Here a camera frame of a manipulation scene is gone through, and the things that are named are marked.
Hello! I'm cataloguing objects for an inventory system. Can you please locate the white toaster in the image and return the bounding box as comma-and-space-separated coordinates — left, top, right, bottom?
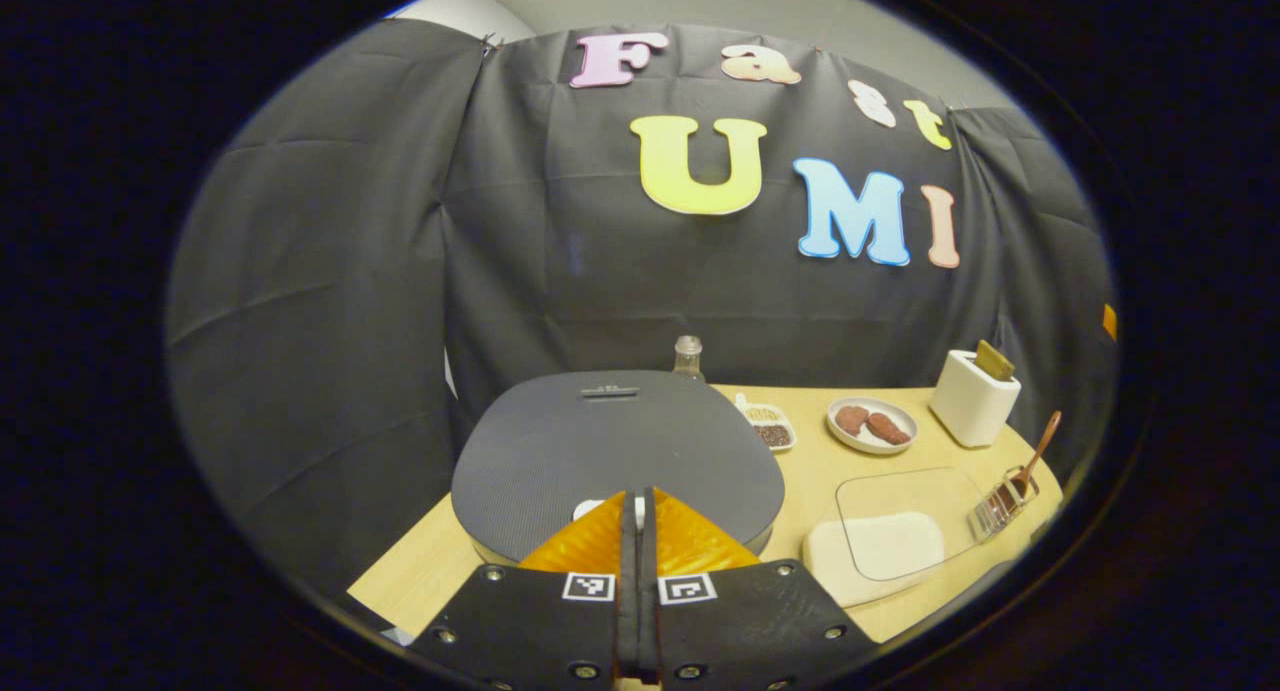
929, 349, 1023, 449

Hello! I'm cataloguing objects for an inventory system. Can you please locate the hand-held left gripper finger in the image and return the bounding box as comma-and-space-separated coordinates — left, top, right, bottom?
405, 488, 642, 691
640, 486, 881, 691

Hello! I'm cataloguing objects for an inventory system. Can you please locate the white round plate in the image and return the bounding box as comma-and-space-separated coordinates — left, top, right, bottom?
826, 397, 919, 457

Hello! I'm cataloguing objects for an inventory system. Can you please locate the wire chopstick holder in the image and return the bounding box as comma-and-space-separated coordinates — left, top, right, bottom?
972, 466, 1041, 542

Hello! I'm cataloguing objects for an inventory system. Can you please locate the black backdrop cloth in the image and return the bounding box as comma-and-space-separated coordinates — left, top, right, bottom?
165, 19, 1119, 612

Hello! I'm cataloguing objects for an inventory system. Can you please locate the white rice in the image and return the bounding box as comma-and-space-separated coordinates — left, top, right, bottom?
802, 511, 947, 609

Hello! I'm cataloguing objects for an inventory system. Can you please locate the dark grey rice cooker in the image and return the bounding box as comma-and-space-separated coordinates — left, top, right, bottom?
450, 370, 786, 569

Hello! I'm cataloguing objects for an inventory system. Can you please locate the brown wooden spoon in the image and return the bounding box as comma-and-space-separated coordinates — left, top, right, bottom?
1005, 411, 1063, 498

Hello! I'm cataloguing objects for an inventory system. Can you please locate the white divided bean dish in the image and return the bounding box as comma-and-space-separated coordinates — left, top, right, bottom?
733, 393, 798, 454

